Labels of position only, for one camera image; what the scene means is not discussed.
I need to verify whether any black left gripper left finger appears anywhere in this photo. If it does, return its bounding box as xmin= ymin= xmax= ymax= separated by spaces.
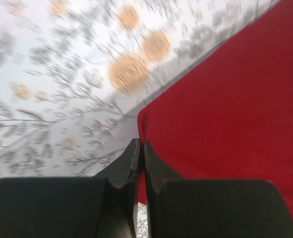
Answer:
xmin=0 ymin=139 xmax=141 ymax=238

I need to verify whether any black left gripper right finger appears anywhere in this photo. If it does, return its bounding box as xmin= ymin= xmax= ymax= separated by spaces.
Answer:
xmin=144 ymin=142 xmax=293 ymax=238

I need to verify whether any dark red t shirt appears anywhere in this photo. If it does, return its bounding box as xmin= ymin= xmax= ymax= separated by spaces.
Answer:
xmin=138 ymin=0 xmax=293 ymax=218

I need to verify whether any floral patterned table cloth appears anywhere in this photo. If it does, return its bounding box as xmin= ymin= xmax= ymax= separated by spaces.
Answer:
xmin=0 ymin=0 xmax=284 ymax=238

